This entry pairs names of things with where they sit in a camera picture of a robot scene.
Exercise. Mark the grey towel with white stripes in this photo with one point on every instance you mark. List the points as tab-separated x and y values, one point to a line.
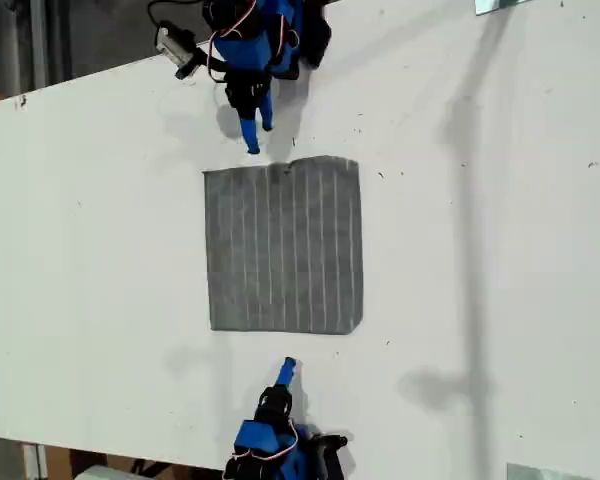
280	245

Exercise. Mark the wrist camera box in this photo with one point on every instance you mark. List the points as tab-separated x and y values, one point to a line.
330	443
172	42

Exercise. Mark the white post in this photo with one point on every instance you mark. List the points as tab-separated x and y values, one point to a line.
34	462

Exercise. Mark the black camera stalk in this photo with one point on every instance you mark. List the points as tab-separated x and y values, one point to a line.
210	59

